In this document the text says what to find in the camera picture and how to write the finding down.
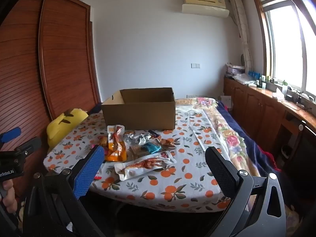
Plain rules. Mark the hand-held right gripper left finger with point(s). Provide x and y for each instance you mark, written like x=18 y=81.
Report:
x=90 y=170

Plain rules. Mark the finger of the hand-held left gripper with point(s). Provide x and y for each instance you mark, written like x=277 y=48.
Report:
x=9 y=134
x=28 y=145

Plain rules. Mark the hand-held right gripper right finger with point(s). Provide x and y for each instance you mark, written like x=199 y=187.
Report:
x=222 y=175

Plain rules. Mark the long clear snack packet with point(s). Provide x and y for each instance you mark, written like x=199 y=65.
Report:
x=145 y=165

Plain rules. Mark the brown cardboard box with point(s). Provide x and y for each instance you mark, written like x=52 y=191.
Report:
x=138 y=116

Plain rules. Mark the person's left hand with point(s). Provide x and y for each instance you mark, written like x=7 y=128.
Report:
x=9 y=196

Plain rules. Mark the yellow snack packet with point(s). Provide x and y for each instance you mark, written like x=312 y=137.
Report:
x=103 y=141

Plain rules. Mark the orange snack packet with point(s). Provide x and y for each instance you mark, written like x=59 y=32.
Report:
x=116 y=150

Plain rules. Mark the orange-print bed sheet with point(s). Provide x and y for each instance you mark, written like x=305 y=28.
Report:
x=187 y=163

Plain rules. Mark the yellow plush pillow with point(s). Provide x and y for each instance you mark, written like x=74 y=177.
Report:
x=64 y=123

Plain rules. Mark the navy blanket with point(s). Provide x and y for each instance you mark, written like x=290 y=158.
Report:
x=256 y=150

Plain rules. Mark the floral blanket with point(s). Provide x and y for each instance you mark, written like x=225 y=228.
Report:
x=229 y=133

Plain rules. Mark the silver snack packet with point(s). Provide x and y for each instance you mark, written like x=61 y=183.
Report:
x=133 y=138

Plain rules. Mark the brown snack packet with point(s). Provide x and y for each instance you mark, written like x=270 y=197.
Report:
x=167 y=143

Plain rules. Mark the blue snack packet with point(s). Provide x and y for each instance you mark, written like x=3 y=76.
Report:
x=151 y=148

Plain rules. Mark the dark snack packet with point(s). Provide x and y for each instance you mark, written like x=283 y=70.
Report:
x=153 y=133

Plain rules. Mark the white paper bag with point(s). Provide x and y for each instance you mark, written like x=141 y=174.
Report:
x=226 y=101

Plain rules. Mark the wooden cabinet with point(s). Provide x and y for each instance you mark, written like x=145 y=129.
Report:
x=254 y=108

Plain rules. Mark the wooden wardrobe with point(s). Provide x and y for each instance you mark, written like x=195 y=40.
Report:
x=61 y=54

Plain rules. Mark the white plastic bag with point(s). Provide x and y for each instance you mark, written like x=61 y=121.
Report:
x=245 y=79

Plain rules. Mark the white tissue box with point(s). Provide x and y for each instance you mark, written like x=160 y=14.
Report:
x=278 y=93

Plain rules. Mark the blue boxes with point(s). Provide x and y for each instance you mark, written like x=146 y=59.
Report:
x=253 y=74

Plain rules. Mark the pile of boxes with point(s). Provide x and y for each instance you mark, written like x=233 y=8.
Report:
x=234 y=70

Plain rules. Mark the round grey mirror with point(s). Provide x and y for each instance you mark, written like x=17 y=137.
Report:
x=243 y=60

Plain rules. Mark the window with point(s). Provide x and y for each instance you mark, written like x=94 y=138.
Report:
x=284 y=42

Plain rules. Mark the white curtain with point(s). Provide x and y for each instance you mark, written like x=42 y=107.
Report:
x=243 y=29

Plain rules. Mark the white air conditioner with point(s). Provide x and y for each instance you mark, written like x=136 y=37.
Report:
x=205 y=6

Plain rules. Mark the white wall outlet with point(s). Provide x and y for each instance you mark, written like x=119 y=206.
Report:
x=191 y=95

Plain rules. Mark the white wall switch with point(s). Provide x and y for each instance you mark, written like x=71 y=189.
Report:
x=195 y=66

